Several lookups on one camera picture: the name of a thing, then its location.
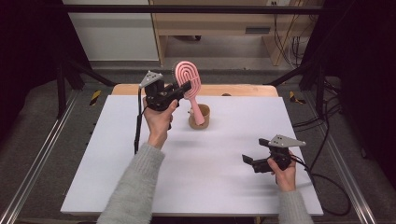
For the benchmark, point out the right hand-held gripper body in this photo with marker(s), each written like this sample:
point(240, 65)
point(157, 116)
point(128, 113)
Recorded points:
point(277, 160)

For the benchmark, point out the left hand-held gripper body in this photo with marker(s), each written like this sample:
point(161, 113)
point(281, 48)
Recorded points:
point(157, 98)

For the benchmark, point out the pink hairbrush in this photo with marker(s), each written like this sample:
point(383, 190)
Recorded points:
point(186, 72)

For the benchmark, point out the tan round cup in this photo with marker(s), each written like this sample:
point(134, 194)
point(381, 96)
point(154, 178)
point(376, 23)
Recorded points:
point(206, 123)

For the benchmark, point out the person's right hand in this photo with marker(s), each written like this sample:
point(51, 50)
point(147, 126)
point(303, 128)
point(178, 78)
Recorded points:
point(285, 179)

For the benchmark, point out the person's left hand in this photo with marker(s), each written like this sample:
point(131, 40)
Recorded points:
point(158, 124)

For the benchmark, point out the small beige figurine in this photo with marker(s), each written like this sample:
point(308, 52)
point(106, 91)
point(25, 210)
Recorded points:
point(190, 112)

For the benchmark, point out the white table board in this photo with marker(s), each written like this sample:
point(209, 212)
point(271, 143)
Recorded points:
point(202, 180)

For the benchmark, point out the yellow black floor tape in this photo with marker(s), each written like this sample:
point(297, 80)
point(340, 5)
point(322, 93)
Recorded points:
point(95, 97)
point(293, 97)

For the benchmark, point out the wooden table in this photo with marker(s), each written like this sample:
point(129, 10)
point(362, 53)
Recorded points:
point(243, 90)

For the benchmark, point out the light wooden desk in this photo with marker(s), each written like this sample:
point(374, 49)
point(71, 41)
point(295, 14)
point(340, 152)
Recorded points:
point(211, 23)

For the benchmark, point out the white cabinet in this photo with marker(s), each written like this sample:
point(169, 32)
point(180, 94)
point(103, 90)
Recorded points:
point(115, 34)

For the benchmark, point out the black curtain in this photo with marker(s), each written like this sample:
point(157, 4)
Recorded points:
point(28, 46)
point(367, 62)

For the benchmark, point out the aluminium floor rail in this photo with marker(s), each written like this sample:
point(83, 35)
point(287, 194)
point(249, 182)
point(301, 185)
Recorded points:
point(34, 168)
point(345, 174)

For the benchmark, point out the black metal frame stand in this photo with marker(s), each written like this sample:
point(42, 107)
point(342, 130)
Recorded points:
point(61, 90)
point(320, 90)

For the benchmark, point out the black horizontal frame bar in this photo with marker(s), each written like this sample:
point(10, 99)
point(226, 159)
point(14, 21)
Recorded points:
point(186, 9)

